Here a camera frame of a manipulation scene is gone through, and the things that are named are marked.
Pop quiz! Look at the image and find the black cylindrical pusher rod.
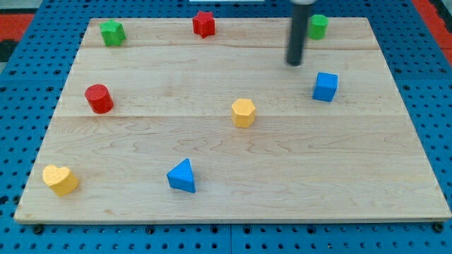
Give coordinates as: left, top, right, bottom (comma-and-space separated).
286, 0, 315, 66

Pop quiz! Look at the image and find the blue triangle block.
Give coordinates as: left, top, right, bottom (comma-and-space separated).
167, 158, 196, 193

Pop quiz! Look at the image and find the red cylinder block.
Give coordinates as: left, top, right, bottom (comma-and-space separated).
85, 84, 114, 114

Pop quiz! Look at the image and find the light wooden board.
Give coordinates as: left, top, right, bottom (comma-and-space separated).
14, 18, 451, 224

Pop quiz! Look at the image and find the green star block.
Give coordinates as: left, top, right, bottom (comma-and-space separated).
99, 19, 126, 47

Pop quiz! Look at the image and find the red star block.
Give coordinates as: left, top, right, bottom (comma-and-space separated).
192, 11, 216, 38

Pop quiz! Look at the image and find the yellow heart block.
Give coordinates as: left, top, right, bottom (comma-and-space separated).
42, 164, 79, 197

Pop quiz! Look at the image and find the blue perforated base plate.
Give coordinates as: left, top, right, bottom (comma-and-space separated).
1, 0, 451, 253

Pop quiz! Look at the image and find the yellow hexagon block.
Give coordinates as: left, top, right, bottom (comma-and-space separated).
231, 98, 256, 128

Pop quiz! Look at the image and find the green cylinder block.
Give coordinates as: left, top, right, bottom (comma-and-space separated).
309, 14, 328, 40

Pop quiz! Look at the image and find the blue cube block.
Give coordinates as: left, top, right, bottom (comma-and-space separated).
312, 72, 338, 102

